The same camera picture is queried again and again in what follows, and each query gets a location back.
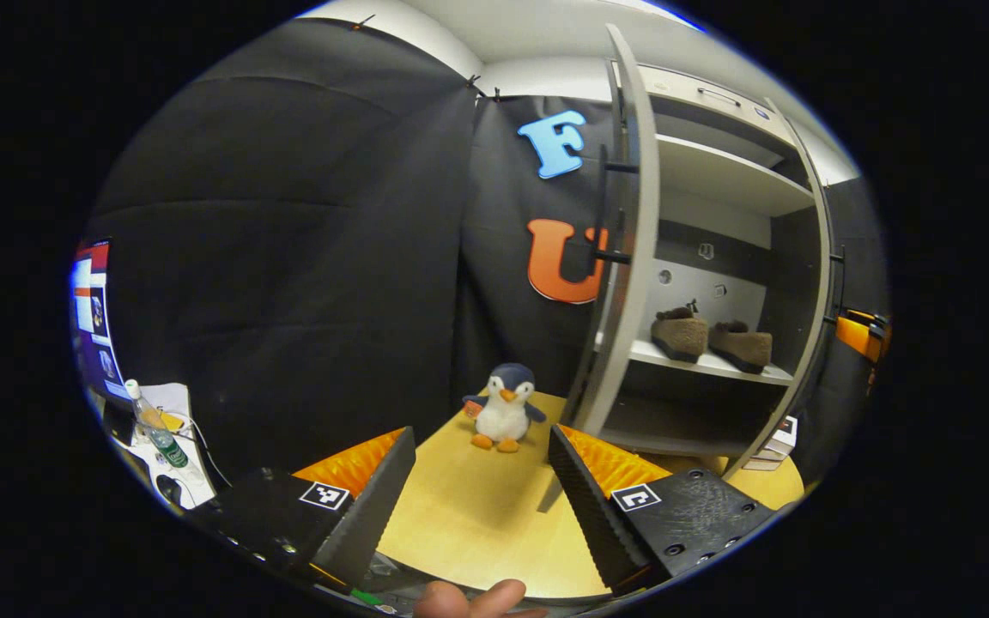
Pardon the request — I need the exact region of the clear plastic bottle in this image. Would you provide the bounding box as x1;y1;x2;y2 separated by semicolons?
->
124;379;191;470

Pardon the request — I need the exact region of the white side desk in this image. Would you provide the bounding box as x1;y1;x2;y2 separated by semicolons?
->
112;382;219;512

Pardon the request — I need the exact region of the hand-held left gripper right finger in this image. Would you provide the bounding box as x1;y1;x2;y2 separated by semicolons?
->
548;424;777;593

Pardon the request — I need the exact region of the white cabinet door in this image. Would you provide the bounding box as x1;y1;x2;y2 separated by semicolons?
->
722;94;834;482
559;24;661;439

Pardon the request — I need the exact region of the black door handle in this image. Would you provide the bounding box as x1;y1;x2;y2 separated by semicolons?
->
596;144;640;265
829;245;847;317

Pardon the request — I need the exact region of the black backdrop cloth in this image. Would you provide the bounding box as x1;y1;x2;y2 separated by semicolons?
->
87;19;890;490

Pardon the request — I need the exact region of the computer monitor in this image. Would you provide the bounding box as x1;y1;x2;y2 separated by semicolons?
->
72;239;130;404

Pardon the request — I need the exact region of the white cabinet drawer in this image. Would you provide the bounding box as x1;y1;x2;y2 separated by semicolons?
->
636;64;796;142

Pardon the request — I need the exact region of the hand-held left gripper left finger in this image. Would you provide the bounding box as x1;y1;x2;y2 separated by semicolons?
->
203;427;416;593

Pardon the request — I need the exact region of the plush penguin toy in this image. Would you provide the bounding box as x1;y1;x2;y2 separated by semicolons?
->
463;362;547;454

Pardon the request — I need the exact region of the small white box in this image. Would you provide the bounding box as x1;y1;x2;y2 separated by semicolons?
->
742;415;799;471

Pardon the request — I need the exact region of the white shoe cabinet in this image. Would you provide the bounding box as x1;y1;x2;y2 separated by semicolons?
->
559;24;847;482

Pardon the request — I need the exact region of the brown fuzzy shoe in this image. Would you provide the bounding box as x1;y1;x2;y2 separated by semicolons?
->
708;320;774;374
651;307;709;363

